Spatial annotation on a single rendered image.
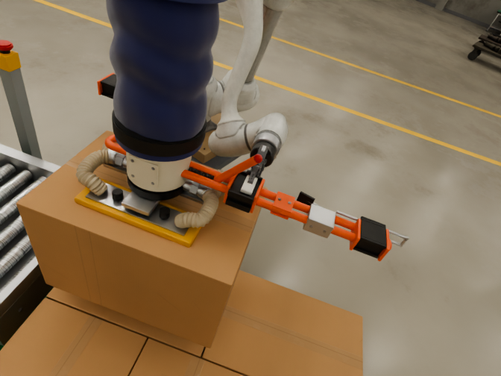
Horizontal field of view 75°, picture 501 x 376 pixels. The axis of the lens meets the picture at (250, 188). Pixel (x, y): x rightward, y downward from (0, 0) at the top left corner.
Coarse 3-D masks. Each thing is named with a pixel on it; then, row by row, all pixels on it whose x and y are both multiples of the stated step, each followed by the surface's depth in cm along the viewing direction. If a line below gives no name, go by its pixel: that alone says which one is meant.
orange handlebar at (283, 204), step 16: (112, 144) 88; (192, 176) 86; (224, 192) 86; (272, 192) 88; (272, 208) 85; (288, 208) 84; (304, 208) 87; (336, 224) 87; (352, 224) 86; (352, 240) 83
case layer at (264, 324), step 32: (256, 288) 139; (32, 320) 110; (64, 320) 113; (96, 320) 115; (128, 320) 118; (224, 320) 126; (256, 320) 129; (288, 320) 132; (320, 320) 136; (352, 320) 139; (0, 352) 102; (32, 352) 104; (64, 352) 106; (96, 352) 108; (128, 352) 110; (160, 352) 112; (192, 352) 115; (224, 352) 117; (256, 352) 120; (288, 352) 123; (320, 352) 126; (352, 352) 129
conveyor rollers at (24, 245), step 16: (0, 176) 151; (16, 176) 151; (32, 176) 157; (0, 192) 143; (0, 208) 138; (16, 208) 142; (0, 224) 136; (16, 224) 134; (0, 240) 128; (16, 256) 125; (0, 272) 120
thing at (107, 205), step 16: (80, 192) 89; (112, 192) 88; (128, 192) 92; (96, 208) 87; (112, 208) 88; (160, 208) 88; (176, 208) 92; (144, 224) 86; (160, 224) 87; (176, 240) 86; (192, 240) 86
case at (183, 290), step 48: (96, 144) 107; (48, 192) 89; (48, 240) 92; (96, 240) 85; (144, 240) 85; (240, 240) 92; (96, 288) 102; (144, 288) 94; (192, 288) 87; (192, 336) 105
